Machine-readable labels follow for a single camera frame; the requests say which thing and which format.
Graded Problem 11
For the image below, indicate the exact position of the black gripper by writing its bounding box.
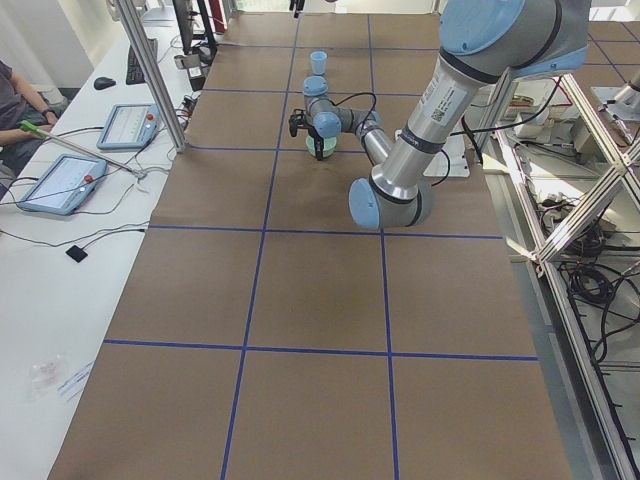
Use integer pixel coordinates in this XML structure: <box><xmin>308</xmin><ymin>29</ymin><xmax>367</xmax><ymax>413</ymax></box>
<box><xmin>308</xmin><ymin>127</ymin><xmax>324</xmax><ymax>161</ymax></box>

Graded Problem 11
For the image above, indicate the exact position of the mint green ceramic bowl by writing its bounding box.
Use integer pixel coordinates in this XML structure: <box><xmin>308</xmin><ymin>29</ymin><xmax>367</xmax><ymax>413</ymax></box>
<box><xmin>305</xmin><ymin>135</ymin><xmax>337</xmax><ymax>160</ymax></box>

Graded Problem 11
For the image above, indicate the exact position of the light blue plastic cup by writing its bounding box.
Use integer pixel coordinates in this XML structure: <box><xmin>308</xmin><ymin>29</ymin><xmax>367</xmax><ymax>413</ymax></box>
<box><xmin>309</xmin><ymin>50</ymin><xmax>328</xmax><ymax>76</ymax></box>

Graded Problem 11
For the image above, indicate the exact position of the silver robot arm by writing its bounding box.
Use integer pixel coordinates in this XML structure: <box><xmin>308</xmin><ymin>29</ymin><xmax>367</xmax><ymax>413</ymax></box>
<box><xmin>290</xmin><ymin>0</ymin><xmax>591</xmax><ymax>230</ymax></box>

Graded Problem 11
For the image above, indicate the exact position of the black monitor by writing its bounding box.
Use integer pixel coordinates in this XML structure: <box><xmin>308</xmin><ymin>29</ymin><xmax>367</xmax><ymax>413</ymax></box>
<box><xmin>172</xmin><ymin>0</ymin><xmax>218</xmax><ymax>65</ymax></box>

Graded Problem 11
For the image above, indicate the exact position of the far teach pendant tablet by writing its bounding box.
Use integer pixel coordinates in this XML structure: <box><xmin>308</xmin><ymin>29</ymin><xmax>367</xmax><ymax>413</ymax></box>
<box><xmin>96</xmin><ymin>104</ymin><xmax>160</xmax><ymax>151</ymax></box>

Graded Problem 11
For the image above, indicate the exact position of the teach pendant tablet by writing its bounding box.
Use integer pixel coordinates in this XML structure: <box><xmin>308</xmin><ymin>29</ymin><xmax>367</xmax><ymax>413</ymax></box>
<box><xmin>96</xmin><ymin>104</ymin><xmax>160</xmax><ymax>151</ymax></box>
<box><xmin>17</xmin><ymin>154</ymin><xmax>107</xmax><ymax>216</ymax></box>

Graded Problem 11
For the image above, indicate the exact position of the black keyboard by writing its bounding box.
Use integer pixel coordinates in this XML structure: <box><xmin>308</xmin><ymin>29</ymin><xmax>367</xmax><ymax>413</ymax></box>
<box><xmin>125</xmin><ymin>38</ymin><xmax>158</xmax><ymax>85</ymax></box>

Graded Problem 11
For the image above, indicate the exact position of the black computer mouse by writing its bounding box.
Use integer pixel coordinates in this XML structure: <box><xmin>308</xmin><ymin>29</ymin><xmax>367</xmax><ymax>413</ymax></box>
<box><xmin>93</xmin><ymin>77</ymin><xmax>117</xmax><ymax>91</ymax></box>

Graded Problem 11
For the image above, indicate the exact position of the near teach pendant tablet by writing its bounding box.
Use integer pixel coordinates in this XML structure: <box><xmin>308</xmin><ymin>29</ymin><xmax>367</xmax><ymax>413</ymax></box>
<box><xmin>17</xmin><ymin>154</ymin><xmax>107</xmax><ymax>216</ymax></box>

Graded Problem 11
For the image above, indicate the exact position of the small black square pad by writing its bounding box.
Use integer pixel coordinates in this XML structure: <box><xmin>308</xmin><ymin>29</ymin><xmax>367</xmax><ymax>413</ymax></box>
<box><xmin>65</xmin><ymin>245</ymin><xmax>88</xmax><ymax>263</ymax></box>

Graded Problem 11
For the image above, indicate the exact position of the seated person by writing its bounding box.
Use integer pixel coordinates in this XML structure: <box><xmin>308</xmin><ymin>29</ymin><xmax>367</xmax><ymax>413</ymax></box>
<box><xmin>1</xmin><ymin>63</ymin><xmax>64</xmax><ymax>195</ymax></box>

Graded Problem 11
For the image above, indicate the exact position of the clear plastic bag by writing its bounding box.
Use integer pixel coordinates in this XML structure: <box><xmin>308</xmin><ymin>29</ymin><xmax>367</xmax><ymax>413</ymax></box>
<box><xmin>27</xmin><ymin>354</ymin><xmax>67</xmax><ymax>399</ymax></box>

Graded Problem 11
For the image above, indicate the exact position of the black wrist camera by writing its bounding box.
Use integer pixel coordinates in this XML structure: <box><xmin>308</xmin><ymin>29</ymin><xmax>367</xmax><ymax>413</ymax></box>
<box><xmin>288</xmin><ymin>109</ymin><xmax>308</xmax><ymax>138</ymax></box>

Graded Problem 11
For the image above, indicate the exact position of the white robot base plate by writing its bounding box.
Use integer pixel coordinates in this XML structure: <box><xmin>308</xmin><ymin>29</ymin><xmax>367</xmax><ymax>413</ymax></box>
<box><xmin>392</xmin><ymin>129</ymin><xmax>470</xmax><ymax>182</ymax></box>

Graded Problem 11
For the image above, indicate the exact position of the aluminium frame post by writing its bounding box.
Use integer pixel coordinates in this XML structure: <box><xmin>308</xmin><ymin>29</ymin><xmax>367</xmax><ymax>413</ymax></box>
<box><xmin>110</xmin><ymin>0</ymin><xmax>186</xmax><ymax>153</ymax></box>

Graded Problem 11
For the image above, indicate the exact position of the green handled reacher tool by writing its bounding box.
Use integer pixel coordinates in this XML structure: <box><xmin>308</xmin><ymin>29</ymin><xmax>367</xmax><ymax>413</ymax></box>
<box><xmin>20</xmin><ymin>120</ymin><xmax>148</xmax><ymax>179</ymax></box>

